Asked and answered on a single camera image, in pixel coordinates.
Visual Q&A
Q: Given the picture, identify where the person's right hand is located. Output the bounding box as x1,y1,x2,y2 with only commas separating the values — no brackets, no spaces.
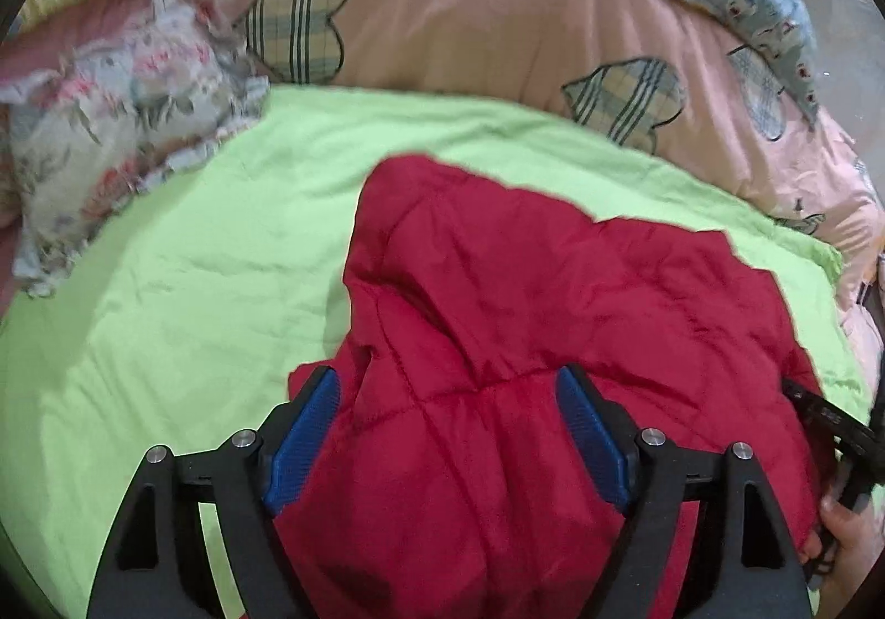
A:
798,498,885,602

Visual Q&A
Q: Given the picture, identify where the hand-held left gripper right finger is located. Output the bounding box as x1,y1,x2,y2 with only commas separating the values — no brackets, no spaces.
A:
555,365,813,619

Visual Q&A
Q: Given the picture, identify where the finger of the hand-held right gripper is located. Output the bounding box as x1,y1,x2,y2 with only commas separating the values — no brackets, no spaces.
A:
781,377,885,462
826,449,876,514

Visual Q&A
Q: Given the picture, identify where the green blanket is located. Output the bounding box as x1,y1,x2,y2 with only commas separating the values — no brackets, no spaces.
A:
0,83,872,619

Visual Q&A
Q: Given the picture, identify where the pink heart print duvet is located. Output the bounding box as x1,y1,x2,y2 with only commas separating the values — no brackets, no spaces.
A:
173,0,885,378

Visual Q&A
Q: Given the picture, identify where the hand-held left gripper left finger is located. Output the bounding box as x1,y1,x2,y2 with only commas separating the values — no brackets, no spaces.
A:
86,365,343,619

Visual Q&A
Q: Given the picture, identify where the floral ruffled pillow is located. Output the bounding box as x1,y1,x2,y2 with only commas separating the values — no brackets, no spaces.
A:
0,0,272,298

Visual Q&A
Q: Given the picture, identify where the red quilted jacket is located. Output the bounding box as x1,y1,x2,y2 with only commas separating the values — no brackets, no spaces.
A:
273,154,841,619

